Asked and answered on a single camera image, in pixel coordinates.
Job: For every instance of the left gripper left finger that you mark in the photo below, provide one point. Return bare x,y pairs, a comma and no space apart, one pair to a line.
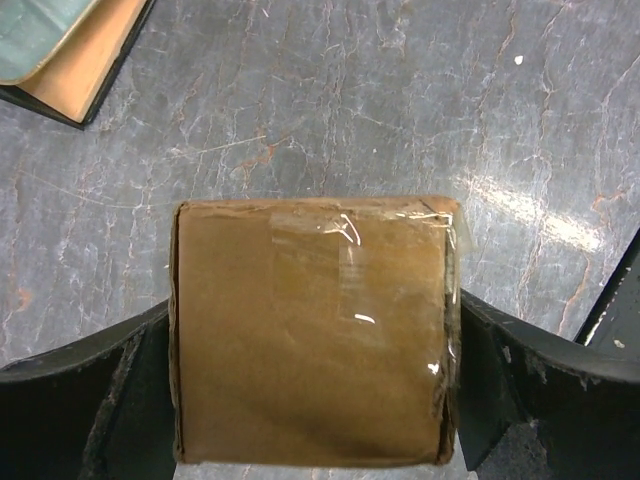
97,408

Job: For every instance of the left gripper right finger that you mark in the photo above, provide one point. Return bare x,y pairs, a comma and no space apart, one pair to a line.
535,404

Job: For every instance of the brown cardboard express box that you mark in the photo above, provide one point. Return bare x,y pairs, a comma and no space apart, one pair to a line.
316,332

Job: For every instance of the teal rectangular plate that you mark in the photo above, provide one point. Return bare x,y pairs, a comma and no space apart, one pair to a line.
32,31

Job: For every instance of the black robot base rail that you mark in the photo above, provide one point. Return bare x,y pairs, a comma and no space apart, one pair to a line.
612,326

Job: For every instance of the black wire wooden shelf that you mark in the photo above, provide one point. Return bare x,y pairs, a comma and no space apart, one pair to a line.
71,87

